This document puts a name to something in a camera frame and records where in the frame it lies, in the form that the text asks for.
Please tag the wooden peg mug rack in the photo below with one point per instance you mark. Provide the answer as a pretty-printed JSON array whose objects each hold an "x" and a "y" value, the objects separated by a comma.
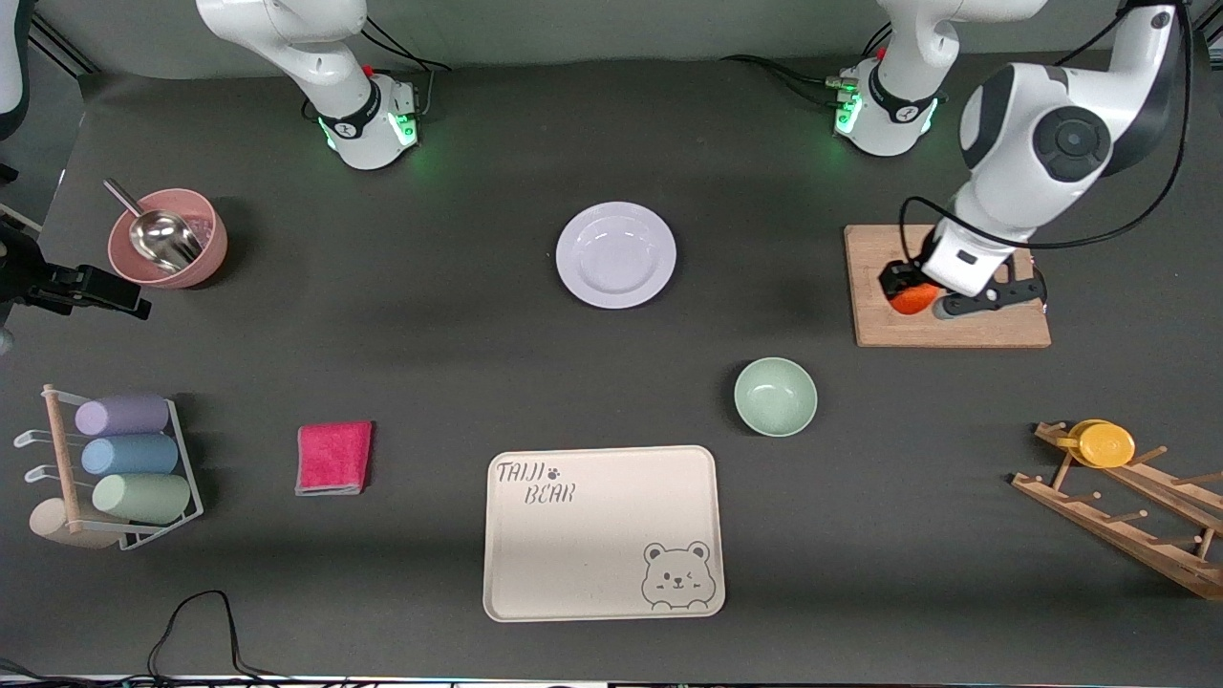
[{"x": 1194, "y": 576}]

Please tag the pink folded cloth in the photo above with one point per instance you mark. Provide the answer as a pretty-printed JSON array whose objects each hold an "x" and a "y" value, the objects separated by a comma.
[{"x": 334, "y": 457}]

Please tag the metal scoop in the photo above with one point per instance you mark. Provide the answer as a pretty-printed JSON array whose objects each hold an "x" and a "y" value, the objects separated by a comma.
[{"x": 162, "y": 239}]

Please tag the wooden cutting board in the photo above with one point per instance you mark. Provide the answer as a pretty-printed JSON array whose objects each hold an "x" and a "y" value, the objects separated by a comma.
[{"x": 955, "y": 330}]

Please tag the purple cup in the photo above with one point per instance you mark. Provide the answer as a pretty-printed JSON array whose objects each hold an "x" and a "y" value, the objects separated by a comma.
[{"x": 122, "y": 415}]

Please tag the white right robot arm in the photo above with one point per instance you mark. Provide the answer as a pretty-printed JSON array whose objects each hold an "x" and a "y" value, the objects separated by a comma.
[{"x": 368, "y": 134}]

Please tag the blue cup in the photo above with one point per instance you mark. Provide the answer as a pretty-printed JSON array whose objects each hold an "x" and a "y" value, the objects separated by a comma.
[{"x": 129, "y": 455}]

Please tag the pale lavender round plate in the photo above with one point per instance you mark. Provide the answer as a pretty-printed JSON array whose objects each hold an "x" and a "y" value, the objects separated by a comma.
[{"x": 616, "y": 255}]

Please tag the beige tray with bear print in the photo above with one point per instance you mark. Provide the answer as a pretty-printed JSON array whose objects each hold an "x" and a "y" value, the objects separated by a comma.
[{"x": 592, "y": 545}]

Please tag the yellow mug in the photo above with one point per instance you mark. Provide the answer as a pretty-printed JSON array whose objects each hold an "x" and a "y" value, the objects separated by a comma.
[{"x": 1106, "y": 445}]

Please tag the pink bowl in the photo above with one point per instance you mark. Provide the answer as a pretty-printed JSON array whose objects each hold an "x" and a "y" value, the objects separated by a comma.
[{"x": 205, "y": 258}]

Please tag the mint green bowl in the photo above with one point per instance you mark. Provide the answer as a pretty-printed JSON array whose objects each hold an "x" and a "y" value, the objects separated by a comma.
[{"x": 775, "y": 397}]

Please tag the light bar beside table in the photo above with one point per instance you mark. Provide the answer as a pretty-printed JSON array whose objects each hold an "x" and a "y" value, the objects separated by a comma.
[{"x": 19, "y": 218}]

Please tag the green cup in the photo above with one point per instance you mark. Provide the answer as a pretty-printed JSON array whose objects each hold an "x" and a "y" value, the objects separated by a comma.
[{"x": 141, "y": 498}]

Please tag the orange mandarin fruit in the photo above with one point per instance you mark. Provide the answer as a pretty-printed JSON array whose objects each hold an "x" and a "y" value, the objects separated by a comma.
[{"x": 912, "y": 300}]

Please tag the beige cup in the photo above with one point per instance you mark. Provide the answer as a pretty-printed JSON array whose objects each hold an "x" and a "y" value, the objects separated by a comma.
[{"x": 53, "y": 526}]

